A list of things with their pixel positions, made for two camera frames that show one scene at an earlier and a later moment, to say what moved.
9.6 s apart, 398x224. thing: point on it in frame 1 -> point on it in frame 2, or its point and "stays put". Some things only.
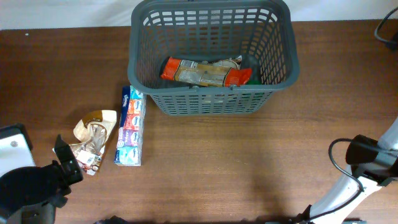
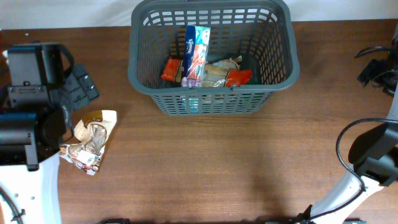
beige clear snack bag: [93, 131] stays put
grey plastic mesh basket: [208, 30] stays put
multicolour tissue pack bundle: [131, 130] -> [196, 42]
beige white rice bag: [234, 63] stays put
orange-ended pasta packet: [194, 71] stays put
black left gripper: [68, 166] -> [83, 86]
